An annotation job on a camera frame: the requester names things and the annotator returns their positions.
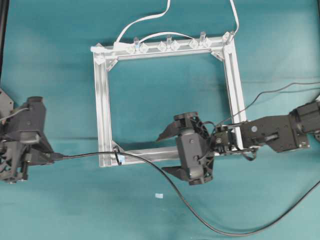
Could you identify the aluminium post near corner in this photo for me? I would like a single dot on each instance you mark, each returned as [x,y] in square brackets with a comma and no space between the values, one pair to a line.
[202,38]

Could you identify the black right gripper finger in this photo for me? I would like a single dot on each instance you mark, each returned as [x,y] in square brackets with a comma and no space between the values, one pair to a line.
[176,171]
[172,130]

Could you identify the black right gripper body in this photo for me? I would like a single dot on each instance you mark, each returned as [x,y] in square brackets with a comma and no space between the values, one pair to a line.
[192,144]

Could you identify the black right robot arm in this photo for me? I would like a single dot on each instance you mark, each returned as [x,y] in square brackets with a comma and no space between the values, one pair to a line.
[282,133]

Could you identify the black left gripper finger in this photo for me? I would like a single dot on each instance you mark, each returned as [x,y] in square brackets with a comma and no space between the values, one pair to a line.
[39,158]

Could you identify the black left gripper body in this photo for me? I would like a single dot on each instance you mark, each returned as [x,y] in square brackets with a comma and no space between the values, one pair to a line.
[22,132]

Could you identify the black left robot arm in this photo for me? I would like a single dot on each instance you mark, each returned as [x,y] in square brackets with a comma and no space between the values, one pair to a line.
[5,105]

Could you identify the aluminium post middle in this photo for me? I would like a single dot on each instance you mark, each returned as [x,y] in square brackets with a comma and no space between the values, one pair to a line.
[168,42]

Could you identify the small blue tape piece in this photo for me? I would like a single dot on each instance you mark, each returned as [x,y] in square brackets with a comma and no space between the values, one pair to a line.
[159,195]

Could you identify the aluminium post far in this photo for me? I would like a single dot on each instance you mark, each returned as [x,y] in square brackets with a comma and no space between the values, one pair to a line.
[136,42]

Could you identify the aluminium extrusion frame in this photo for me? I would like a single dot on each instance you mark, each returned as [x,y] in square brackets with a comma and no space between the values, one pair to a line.
[137,94]

